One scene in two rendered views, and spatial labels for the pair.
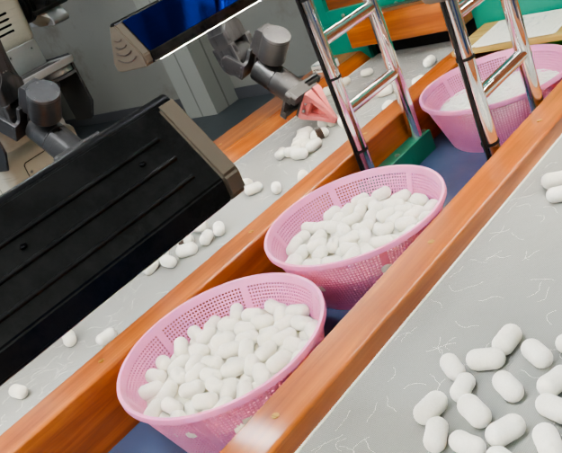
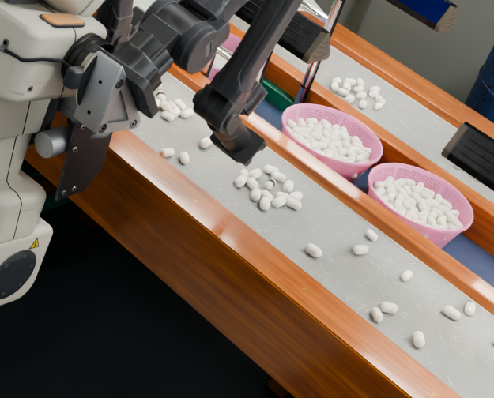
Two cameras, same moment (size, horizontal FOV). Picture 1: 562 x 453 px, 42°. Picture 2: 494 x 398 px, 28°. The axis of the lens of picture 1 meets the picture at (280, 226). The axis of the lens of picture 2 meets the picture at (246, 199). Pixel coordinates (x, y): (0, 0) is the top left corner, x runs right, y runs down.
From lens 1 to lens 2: 2.76 m
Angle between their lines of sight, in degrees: 95
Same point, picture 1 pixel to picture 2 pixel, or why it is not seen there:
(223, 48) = (125, 28)
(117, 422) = not seen: hidden behind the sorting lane
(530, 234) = (381, 122)
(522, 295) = (421, 141)
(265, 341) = (413, 193)
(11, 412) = (418, 283)
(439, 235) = (379, 129)
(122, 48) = (324, 47)
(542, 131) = not seen: hidden behind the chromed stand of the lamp
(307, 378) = (460, 186)
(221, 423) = (463, 217)
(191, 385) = (433, 218)
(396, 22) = not seen: outside the picture
